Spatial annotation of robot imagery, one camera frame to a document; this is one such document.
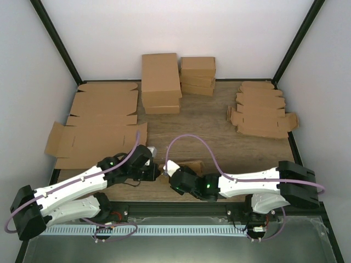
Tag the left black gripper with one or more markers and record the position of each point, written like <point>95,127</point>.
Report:
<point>153,176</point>

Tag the small cardboard box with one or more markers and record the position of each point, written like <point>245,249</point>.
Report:
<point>197,166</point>

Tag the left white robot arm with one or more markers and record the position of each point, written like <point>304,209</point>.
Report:
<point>80,196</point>

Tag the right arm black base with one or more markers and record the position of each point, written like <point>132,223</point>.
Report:
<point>240,212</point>

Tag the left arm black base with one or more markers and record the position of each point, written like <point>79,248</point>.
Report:
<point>118,213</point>

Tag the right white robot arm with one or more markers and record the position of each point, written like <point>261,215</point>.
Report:
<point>286,184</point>

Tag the bottom large folded box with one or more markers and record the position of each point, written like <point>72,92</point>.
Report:
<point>162,110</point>

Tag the large folded box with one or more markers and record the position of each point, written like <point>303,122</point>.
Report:
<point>162,110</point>
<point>160,83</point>

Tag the top large folded box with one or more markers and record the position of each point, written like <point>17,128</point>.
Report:
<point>160,83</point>

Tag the bottom small folded box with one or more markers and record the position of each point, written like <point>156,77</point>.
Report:
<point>193,89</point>

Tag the small folded box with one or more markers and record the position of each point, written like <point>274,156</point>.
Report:
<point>201,81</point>
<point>193,89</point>
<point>198,66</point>

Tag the middle small folded box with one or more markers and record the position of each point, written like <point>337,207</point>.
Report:
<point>201,81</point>

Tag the top small folded box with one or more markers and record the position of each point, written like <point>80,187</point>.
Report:
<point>198,66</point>

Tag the large flat cardboard blank stack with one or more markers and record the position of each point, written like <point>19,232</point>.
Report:
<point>102,122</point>

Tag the small flat cardboard blank stack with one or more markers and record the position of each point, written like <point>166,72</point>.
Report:
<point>260,111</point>

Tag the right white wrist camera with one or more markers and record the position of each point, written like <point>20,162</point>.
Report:
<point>170,168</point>

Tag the black front frame rail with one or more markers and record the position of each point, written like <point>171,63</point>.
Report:
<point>145,209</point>

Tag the light blue slotted cable duct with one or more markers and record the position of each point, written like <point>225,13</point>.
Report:
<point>146,230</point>

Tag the left black frame post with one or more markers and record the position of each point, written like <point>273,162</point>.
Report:
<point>51,30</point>

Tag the black frame post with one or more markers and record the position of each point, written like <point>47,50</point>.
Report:
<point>51,30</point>
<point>298,38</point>

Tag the right black frame post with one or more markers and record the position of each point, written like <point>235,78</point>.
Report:
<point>298,38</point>

